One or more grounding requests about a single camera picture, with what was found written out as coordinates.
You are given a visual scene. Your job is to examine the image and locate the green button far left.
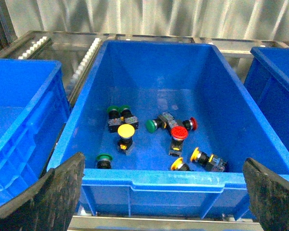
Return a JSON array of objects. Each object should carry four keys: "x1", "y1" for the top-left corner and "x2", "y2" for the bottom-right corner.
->
[{"x1": 106, "y1": 105, "x2": 123, "y2": 133}]

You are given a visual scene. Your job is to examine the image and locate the blue empty middle bin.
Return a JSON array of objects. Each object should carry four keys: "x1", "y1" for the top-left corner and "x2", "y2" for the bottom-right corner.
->
[{"x1": 244, "y1": 47, "x2": 289, "y2": 151}]

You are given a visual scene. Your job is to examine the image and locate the yellow button right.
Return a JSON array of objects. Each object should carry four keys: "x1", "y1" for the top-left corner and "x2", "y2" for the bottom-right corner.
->
[{"x1": 190, "y1": 147, "x2": 228, "y2": 172}]

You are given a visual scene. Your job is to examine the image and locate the green button front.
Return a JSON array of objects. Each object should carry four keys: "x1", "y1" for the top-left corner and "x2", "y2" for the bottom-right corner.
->
[{"x1": 96, "y1": 154, "x2": 113, "y2": 169}]

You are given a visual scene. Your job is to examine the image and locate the green button centre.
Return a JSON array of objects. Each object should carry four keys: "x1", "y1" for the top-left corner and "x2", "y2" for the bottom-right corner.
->
[{"x1": 145, "y1": 112, "x2": 174, "y2": 133}]

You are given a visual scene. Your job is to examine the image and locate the yellow button front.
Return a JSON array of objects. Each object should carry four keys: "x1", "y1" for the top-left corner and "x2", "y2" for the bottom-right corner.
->
[{"x1": 171, "y1": 157, "x2": 191, "y2": 171}]

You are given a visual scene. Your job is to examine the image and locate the blue source bin with buttons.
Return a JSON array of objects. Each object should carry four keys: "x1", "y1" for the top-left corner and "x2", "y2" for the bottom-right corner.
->
[{"x1": 48, "y1": 41, "x2": 289, "y2": 218}]

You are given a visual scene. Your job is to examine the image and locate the red button side lying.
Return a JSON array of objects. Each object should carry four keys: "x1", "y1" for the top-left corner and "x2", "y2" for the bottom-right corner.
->
[{"x1": 167, "y1": 117, "x2": 198, "y2": 132}]

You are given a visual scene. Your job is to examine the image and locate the yellow mushroom push button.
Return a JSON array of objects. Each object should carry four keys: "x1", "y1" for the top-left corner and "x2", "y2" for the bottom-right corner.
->
[{"x1": 117, "y1": 124, "x2": 135, "y2": 155}]

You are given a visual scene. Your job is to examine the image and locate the red mushroom push button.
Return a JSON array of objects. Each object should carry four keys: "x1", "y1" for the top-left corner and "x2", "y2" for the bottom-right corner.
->
[{"x1": 169, "y1": 126, "x2": 188, "y2": 157}]

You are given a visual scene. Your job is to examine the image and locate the blue bin far left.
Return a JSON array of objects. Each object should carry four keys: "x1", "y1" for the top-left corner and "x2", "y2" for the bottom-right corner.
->
[{"x1": 0, "y1": 59, "x2": 71, "y2": 206}]

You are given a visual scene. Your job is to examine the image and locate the white roller strip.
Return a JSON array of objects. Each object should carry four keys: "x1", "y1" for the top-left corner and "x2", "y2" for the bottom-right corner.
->
[
  {"x1": 17, "y1": 36, "x2": 51, "y2": 60},
  {"x1": 66, "y1": 38, "x2": 102, "y2": 97}
]

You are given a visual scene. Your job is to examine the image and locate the green button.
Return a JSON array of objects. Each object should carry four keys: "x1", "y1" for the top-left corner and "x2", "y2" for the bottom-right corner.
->
[
  {"x1": 106, "y1": 105, "x2": 123, "y2": 133},
  {"x1": 118, "y1": 105, "x2": 139, "y2": 129},
  {"x1": 145, "y1": 112, "x2": 174, "y2": 133},
  {"x1": 96, "y1": 154, "x2": 113, "y2": 169}
]

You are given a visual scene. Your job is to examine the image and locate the white roller strip left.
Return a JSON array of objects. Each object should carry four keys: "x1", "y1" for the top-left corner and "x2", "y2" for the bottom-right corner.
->
[{"x1": 17, "y1": 36, "x2": 51, "y2": 60}]

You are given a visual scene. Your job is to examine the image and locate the metal rack frame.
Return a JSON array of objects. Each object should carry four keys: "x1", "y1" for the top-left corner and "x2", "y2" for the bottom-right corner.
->
[{"x1": 0, "y1": 30, "x2": 289, "y2": 231}]

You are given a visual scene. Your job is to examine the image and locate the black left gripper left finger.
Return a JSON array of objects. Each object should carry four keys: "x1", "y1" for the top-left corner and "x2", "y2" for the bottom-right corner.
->
[{"x1": 0, "y1": 152, "x2": 85, "y2": 231}]

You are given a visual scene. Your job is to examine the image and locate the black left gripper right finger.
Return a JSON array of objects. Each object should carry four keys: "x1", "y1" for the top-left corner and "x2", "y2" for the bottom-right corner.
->
[{"x1": 243, "y1": 158, "x2": 289, "y2": 231}]

